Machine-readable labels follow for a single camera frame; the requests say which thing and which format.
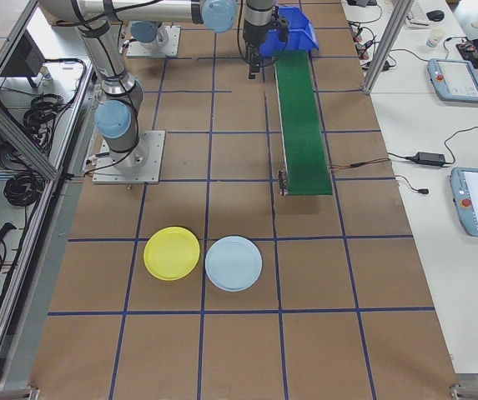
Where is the light blue plate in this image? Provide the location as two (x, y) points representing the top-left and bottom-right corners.
(204, 235), (264, 293)

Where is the yellow plate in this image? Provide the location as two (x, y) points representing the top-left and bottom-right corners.
(143, 225), (202, 282)

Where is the blue plastic bin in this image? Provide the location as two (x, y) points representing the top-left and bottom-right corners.
(261, 4), (320, 58)

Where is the green conveyor belt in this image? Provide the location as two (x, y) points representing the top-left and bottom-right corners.
(272, 49), (335, 198)

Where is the white keyboard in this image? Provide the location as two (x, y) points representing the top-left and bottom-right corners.
(405, 0), (430, 29)

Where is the white paper cup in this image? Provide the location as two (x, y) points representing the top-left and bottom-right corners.
(425, 27), (447, 53)

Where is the white desk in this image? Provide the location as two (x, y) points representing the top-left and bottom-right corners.
(340, 0), (478, 376)

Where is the brown cardboard box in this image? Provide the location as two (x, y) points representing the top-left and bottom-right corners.
(48, 15), (82, 28)

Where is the black red electronics board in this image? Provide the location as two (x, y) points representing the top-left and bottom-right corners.
(455, 37), (478, 58)

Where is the dark grey electronics box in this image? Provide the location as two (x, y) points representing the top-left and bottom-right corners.
(0, 29), (47, 89)

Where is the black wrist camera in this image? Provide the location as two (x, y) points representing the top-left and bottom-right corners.
(270, 7), (290, 43)

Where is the white square base plate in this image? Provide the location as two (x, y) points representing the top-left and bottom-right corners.
(91, 129), (167, 185)
(125, 25), (182, 58)

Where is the aluminium extrusion post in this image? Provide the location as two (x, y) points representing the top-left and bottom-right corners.
(361, 0), (415, 96)

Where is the red brown wire pair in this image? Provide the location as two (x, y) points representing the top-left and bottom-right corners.
(329, 157), (391, 171)

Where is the black cable coil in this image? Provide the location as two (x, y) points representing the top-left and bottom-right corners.
(22, 93), (65, 131)
(3, 169), (44, 208)

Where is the aluminium V-shaped frame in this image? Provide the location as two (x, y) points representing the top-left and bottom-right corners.
(0, 0), (98, 393)

